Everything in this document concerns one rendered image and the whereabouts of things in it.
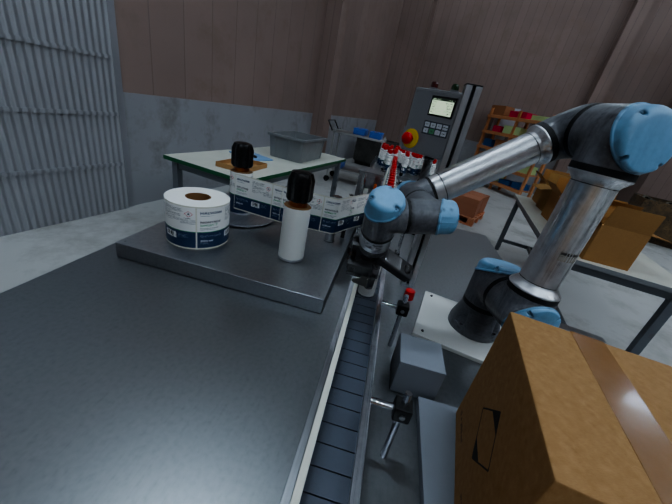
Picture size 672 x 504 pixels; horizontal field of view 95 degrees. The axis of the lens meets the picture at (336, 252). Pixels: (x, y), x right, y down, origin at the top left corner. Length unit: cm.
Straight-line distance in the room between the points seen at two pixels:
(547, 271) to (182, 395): 81
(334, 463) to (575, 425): 34
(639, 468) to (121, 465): 66
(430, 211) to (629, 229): 202
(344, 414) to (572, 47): 1141
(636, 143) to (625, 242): 186
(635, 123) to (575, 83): 1083
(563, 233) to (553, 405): 43
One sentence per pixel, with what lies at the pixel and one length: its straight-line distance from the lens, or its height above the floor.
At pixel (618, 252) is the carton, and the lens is 262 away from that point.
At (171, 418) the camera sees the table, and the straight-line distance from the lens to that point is 69.
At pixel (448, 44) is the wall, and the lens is 1159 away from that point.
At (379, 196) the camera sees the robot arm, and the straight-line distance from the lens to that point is 62.
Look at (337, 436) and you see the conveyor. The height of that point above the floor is 88.
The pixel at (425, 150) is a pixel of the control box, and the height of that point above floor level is 130.
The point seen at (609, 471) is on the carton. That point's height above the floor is 112.
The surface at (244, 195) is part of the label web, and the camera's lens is 131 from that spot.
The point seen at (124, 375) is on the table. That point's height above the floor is 83.
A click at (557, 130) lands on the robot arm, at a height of 142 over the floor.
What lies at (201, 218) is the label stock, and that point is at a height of 99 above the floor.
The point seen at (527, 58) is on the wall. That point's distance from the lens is 1149.
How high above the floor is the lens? 139
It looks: 25 degrees down
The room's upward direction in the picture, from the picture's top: 12 degrees clockwise
